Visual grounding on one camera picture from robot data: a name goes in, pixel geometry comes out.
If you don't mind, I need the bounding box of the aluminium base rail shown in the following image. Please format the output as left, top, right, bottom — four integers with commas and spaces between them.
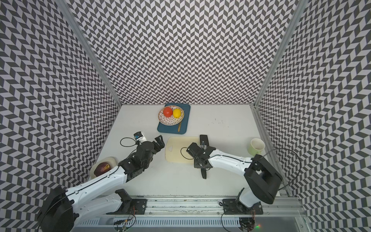
72, 195, 306, 222

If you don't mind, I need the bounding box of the aluminium corner frame post left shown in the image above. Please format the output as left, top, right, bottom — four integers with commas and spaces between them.
55, 0, 122, 107

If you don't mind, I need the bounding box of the aluminium corner frame post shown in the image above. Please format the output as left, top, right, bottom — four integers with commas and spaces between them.
55, 0, 122, 107
253, 0, 309, 107

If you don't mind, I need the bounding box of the cream cutting board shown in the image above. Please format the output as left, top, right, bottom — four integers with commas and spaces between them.
165, 136, 200, 164

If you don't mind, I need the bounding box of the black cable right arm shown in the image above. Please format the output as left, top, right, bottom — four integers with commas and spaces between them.
262, 147, 302, 190

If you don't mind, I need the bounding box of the patterned ceramic plate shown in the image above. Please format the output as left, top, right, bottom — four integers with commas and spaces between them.
158, 105, 185, 126

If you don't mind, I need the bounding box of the cream bowl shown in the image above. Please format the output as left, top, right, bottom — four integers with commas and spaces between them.
90, 157, 117, 179

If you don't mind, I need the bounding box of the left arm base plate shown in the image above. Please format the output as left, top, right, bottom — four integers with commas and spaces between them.
107, 199, 147, 215

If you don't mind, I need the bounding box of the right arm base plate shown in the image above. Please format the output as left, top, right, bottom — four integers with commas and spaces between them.
219, 199, 263, 216

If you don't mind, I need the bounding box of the light green mug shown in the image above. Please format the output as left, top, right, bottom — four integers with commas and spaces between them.
248, 138, 265, 156

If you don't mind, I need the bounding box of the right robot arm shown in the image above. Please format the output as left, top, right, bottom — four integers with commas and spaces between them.
186, 143, 282, 208

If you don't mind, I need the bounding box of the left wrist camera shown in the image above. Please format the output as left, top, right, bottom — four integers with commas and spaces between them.
134, 131, 147, 145

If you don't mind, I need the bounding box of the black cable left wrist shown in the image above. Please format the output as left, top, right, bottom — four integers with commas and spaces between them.
120, 137, 137, 148

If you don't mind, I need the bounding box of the aluminium corner frame post right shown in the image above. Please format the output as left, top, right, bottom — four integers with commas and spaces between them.
253, 0, 309, 107

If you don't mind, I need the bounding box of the red tomato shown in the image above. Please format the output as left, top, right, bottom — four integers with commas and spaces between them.
162, 106, 173, 118

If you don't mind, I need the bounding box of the black cleaver knife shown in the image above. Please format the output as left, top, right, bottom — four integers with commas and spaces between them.
199, 134, 209, 179

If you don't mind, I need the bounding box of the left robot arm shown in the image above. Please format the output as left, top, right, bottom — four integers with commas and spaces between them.
36, 131, 165, 232

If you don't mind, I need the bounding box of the teal rectangular tray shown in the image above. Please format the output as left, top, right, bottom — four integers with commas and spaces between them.
157, 103, 191, 134

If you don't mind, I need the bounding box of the yellow lemon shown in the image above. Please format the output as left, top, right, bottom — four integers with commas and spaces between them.
173, 108, 182, 119

